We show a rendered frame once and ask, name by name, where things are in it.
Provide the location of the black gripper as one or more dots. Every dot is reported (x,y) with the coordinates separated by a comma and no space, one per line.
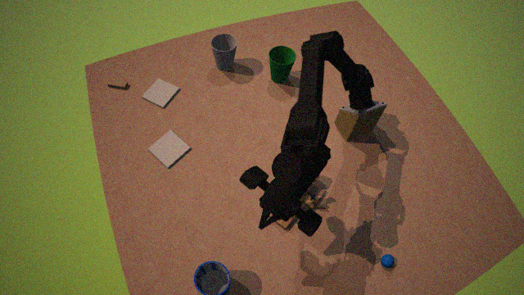
(309,221)

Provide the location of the dark blue cup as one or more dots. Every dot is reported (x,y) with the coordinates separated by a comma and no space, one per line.
(212,278)

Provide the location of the green cup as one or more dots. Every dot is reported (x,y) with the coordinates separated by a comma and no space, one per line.
(281,60)

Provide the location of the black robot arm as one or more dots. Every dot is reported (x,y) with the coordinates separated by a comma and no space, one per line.
(303,153)

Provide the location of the dark grey cup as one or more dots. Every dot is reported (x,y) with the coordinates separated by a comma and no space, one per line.
(224,48)

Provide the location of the blue ball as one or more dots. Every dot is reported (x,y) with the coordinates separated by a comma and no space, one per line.
(387,261)

